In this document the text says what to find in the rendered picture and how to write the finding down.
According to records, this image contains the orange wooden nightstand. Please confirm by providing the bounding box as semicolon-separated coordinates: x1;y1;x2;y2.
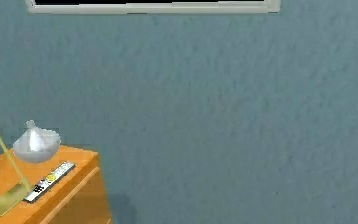
0;145;114;224

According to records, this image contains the white remote control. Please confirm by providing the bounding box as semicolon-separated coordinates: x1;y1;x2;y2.
22;161;77;204

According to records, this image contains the yellow-green desk lamp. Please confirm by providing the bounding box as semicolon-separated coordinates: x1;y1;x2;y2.
0;115;33;218

